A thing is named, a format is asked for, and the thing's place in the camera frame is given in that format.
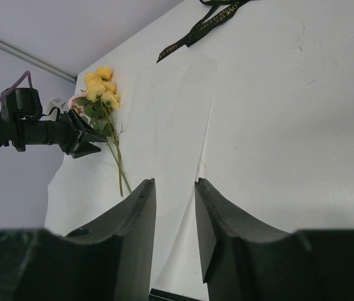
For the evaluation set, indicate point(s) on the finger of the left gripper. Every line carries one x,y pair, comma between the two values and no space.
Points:
83,131
83,149

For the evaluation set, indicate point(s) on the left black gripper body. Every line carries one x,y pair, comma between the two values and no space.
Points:
71,134

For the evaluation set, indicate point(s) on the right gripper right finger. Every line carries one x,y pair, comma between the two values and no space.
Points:
243,258

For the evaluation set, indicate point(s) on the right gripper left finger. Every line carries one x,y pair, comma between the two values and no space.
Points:
109,258

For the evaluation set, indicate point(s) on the yellow flower stem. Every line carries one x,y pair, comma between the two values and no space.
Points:
103,101

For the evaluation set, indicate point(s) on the white wrapping paper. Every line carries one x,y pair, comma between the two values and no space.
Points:
163,122

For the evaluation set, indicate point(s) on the black ribbon gold lettering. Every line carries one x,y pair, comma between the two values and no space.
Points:
220,12

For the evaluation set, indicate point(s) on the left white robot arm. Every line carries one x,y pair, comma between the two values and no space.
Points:
21,124

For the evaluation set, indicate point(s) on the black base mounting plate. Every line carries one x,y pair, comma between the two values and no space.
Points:
159,295

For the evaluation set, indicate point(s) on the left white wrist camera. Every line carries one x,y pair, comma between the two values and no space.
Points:
54,103

